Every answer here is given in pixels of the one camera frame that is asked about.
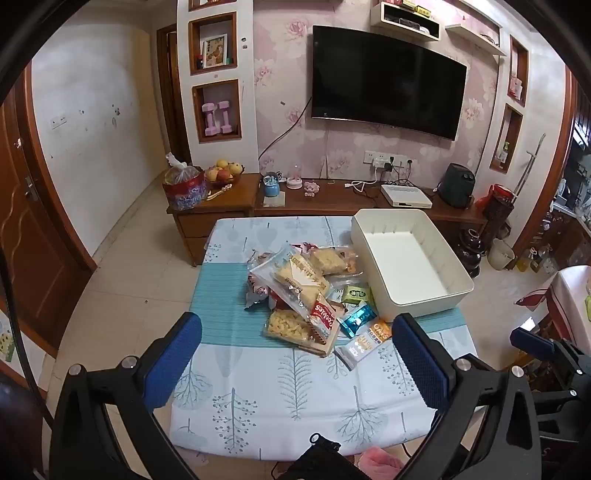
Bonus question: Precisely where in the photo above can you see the green snack packet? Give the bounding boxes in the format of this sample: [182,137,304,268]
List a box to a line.
[341,284,373,305]

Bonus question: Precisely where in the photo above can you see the red label cookie packet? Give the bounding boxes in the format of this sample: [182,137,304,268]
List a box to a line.
[308,299,341,357]

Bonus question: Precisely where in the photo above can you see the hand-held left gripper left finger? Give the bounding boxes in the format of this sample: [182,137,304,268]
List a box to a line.
[53,311,204,480]

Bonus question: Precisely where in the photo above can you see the wooden television cabinet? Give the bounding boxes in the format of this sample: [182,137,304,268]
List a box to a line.
[166,173,489,267]

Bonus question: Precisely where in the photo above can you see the black flat screen television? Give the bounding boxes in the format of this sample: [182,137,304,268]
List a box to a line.
[310,25,468,140]

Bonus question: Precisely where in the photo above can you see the red and white snack packet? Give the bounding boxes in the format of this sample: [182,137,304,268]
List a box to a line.
[245,271,274,309]

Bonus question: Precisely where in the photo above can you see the white set-top box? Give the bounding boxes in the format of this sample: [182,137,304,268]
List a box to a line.
[380,184,433,209]

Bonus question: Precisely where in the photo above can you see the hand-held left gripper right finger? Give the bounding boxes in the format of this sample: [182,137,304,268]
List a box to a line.
[392,313,542,480]

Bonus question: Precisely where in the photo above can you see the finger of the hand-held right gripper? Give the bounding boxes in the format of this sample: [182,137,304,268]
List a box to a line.
[510,325,591,389]

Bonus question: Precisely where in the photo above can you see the black television cable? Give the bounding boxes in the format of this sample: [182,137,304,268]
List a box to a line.
[257,97,313,163]

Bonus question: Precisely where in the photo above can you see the brown ceramic jar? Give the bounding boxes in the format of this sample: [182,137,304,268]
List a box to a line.
[455,228,488,278]

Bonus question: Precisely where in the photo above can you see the white wall sockets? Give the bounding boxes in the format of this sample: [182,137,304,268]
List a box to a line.
[364,150,414,170]

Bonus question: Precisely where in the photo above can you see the red bag on dark basket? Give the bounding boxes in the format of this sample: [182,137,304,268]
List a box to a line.
[475,184,516,232]

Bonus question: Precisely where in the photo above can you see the clear packet of rice cake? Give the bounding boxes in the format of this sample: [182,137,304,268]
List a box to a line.
[307,247,351,277]

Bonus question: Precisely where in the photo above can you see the orange and grey snack packet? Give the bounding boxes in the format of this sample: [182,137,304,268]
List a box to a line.
[334,320,393,371]

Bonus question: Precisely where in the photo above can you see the white plastic storage box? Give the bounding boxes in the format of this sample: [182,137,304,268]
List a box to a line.
[351,209,475,323]

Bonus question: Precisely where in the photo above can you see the clear packet of pale cake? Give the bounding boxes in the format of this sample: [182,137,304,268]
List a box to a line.
[249,244,334,320]

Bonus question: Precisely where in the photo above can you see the white picture frame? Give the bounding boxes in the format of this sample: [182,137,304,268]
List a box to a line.
[202,34,229,69]

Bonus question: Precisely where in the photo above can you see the brown wooden door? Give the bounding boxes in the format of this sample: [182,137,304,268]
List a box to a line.
[0,92,99,354]

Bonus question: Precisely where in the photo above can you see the black air fryer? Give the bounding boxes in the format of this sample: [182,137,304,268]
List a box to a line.
[437,163,476,210]

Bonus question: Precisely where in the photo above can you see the white bucket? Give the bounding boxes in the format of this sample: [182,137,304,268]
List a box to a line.
[488,237,516,271]

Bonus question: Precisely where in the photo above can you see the bowl of fruit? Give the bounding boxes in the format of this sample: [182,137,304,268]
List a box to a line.
[204,159,245,188]

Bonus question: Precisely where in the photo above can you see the clear packet of yellow puffs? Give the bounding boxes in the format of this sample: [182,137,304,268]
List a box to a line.
[264,308,311,344]

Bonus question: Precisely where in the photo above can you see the white wall shelf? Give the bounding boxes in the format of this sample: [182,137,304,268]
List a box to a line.
[369,1,440,43]

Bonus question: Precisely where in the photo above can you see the teal snack packet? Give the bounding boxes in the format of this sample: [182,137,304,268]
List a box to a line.
[337,305,378,337]

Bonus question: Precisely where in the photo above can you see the metal mop handle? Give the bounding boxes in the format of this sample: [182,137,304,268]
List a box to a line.
[514,134,546,200]

